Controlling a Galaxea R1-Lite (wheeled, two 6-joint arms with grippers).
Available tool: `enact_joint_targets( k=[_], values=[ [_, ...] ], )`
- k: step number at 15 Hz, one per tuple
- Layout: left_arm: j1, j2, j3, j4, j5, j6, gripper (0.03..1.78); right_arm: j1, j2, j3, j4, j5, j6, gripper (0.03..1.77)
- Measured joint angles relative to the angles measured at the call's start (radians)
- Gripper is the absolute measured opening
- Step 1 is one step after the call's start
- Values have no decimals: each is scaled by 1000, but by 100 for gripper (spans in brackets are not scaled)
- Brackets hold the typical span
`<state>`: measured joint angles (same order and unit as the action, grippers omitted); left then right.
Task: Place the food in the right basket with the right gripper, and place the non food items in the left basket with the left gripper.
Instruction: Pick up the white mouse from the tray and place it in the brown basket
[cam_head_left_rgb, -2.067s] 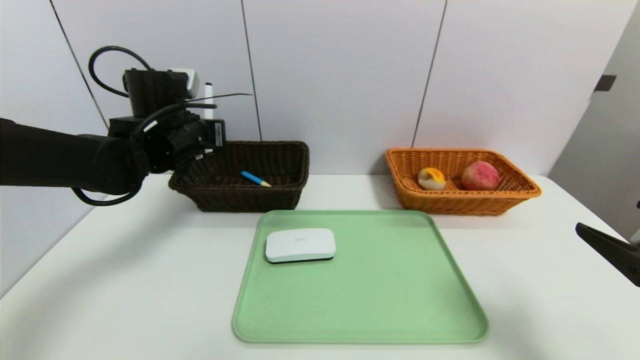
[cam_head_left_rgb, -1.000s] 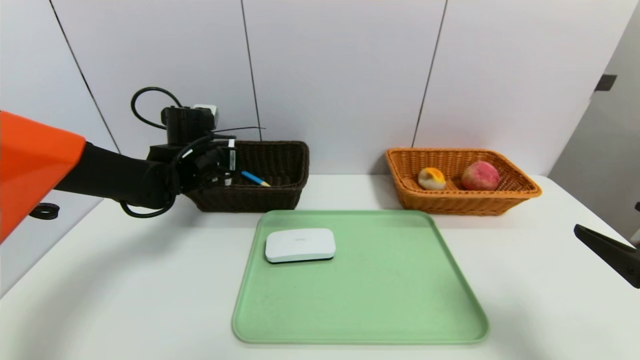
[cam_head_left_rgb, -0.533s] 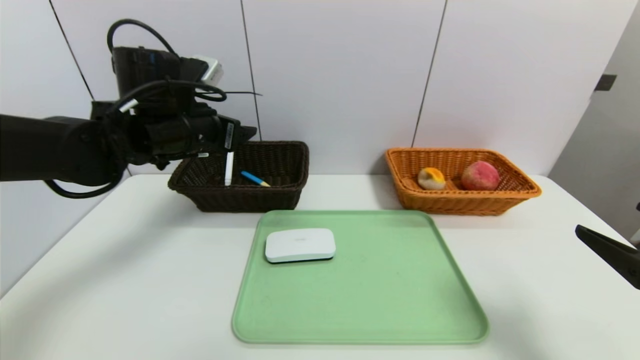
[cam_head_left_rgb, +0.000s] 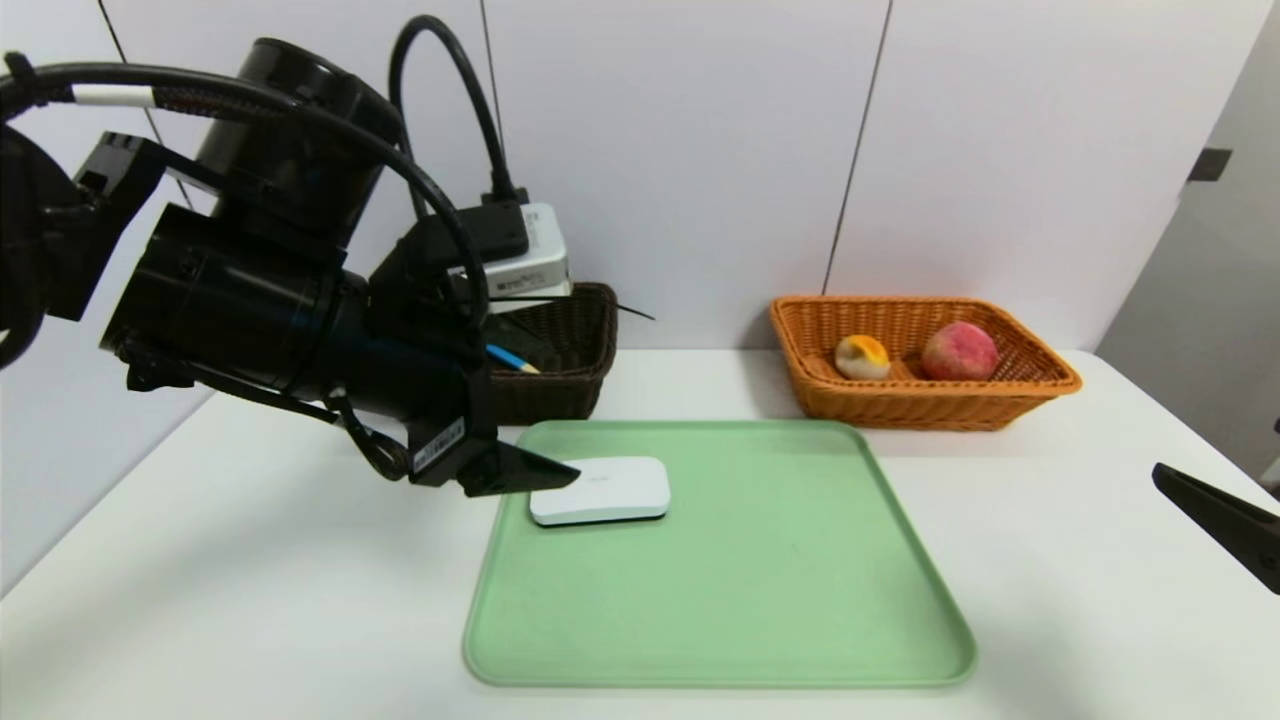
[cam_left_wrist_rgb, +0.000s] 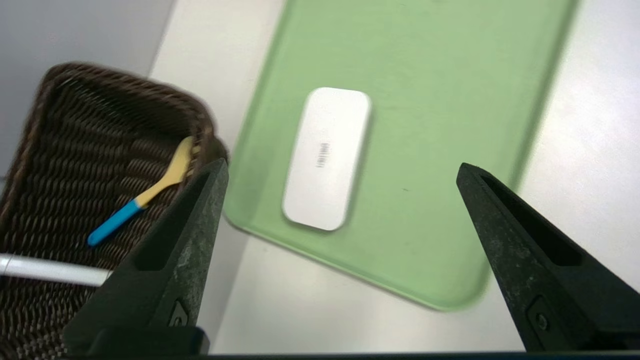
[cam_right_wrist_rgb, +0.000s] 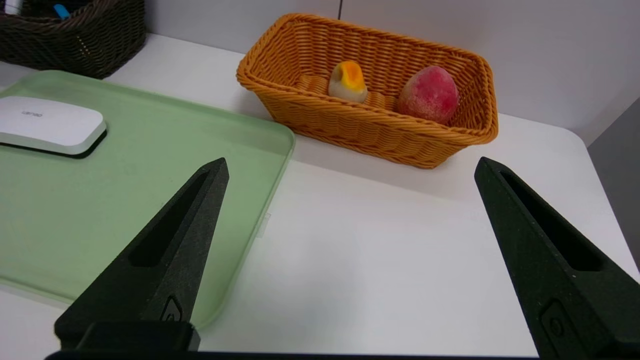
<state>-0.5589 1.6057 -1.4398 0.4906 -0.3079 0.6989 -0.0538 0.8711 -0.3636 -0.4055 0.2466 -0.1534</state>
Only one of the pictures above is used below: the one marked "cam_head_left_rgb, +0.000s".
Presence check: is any red peach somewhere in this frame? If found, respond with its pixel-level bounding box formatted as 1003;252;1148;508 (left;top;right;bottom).
922;321;1004;383

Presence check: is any orange wicker basket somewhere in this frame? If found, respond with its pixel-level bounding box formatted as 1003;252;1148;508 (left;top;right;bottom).
770;294;1086;433

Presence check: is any white bun with orange top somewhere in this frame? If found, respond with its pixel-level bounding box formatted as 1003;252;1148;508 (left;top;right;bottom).
836;334;893;382

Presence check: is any dark brown wicker basket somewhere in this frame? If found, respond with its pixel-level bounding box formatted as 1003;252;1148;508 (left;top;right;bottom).
485;282;620;425

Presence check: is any light green plastic tray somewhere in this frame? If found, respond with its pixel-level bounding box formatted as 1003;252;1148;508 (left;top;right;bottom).
463;419;978;691

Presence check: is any white router box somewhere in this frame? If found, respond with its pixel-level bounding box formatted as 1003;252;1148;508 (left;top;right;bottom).
529;456;672;528

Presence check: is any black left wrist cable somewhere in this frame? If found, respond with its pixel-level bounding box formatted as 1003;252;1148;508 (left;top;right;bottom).
388;14;531;263

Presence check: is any thin black zip tie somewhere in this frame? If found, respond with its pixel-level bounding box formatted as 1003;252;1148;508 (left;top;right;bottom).
490;293;657;322

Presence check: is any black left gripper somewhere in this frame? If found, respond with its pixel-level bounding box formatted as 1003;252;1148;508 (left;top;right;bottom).
331;271;582;499

